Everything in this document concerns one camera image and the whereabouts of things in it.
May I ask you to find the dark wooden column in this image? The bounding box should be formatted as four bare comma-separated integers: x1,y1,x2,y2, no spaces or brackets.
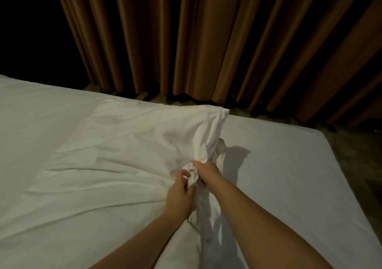
0,0,93,90

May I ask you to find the brown curtain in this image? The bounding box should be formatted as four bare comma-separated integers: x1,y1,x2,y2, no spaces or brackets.
51,0,382,129

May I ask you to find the person's right forearm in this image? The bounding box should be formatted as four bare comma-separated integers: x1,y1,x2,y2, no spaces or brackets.
209,181,334,269

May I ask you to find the person's left hand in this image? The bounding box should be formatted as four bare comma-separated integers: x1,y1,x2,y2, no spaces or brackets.
163,169,198,225

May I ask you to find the person's left forearm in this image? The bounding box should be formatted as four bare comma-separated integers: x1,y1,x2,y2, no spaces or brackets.
90,215,183,269

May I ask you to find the white duvet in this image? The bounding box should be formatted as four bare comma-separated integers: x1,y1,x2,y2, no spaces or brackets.
0,97,230,269

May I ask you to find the person's right hand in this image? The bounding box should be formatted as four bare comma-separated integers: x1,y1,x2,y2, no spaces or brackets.
191,160,230,195

